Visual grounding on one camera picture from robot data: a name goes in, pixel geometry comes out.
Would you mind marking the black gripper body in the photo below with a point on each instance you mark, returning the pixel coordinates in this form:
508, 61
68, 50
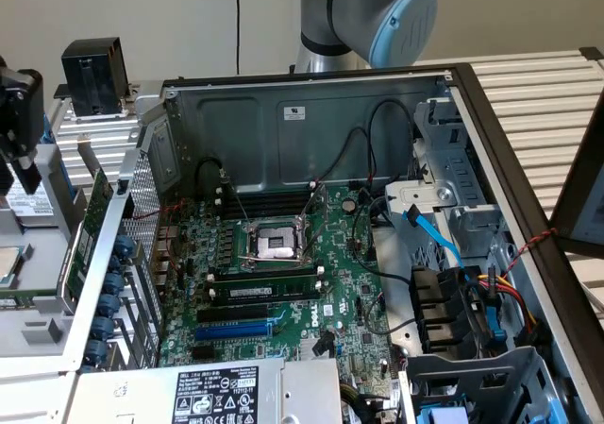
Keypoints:
21, 107

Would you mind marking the black graphics card green board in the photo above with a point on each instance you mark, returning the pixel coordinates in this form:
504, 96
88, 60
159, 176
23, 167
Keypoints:
87, 235

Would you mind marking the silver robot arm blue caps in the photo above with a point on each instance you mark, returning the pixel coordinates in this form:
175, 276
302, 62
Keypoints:
321, 18

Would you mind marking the silver hard disk white label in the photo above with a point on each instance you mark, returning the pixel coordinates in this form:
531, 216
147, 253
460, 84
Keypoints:
28, 207

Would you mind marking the black CPU cooler block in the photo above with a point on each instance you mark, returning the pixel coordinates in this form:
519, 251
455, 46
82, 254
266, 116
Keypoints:
89, 79

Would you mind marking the silver CPU chip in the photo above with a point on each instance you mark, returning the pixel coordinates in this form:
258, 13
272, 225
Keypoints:
11, 266

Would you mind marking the grey plastic parts rack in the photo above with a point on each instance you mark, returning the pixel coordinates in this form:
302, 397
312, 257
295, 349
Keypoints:
52, 263

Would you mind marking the black case latch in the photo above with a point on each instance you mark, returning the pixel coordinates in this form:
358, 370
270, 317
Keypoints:
122, 185

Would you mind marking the loose green RAM stick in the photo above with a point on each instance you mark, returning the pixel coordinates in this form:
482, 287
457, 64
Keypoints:
28, 294

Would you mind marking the blue card retainer clip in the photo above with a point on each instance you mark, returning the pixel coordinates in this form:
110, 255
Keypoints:
96, 352
114, 284
103, 328
109, 306
124, 246

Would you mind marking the thin metal locking lever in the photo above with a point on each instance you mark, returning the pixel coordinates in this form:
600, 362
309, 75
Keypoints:
240, 206

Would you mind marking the black RAM slot bank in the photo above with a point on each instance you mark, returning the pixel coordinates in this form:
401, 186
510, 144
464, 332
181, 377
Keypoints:
269, 205

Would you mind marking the silver power supply unit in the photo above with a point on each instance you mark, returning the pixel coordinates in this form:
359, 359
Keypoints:
141, 391

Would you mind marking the long black expansion slot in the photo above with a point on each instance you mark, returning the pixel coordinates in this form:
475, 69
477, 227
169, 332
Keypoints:
231, 314

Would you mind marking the short black expansion slot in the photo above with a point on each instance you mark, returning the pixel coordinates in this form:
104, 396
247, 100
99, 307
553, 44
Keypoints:
202, 353

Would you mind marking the CPU socket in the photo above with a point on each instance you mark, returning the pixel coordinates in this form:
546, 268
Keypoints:
273, 247

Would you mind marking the blue expansion slot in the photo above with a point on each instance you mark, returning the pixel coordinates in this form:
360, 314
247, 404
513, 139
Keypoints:
231, 333

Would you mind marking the white case label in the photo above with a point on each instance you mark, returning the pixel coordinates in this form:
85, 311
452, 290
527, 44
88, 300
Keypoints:
293, 113

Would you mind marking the metal socket cover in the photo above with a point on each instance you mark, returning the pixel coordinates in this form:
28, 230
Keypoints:
317, 202

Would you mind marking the grey metal PC case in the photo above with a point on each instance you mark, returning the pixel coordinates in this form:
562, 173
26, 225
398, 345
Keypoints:
330, 126

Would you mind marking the green Dell motherboard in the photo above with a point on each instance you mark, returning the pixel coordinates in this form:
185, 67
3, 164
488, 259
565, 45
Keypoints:
340, 249

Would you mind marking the round coin battery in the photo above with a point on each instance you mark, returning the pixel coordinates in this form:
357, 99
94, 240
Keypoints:
347, 205

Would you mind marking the silver chipset heat sink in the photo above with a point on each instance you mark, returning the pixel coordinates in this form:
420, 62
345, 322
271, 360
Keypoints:
307, 348

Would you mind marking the grey metal optical bay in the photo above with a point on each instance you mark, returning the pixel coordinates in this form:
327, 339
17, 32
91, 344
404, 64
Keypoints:
453, 169

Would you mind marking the black plastic fan shroud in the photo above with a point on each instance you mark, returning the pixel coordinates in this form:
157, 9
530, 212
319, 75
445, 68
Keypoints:
434, 310

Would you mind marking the blue disk carrier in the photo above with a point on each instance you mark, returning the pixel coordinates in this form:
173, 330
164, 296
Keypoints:
443, 417

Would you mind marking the silver metal disk bay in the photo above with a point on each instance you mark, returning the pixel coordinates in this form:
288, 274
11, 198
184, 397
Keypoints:
472, 386

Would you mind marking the blue hard disk rail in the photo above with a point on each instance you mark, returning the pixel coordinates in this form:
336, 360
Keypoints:
68, 183

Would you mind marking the silver metal drive bracket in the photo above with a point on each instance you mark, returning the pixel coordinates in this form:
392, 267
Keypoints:
420, 197

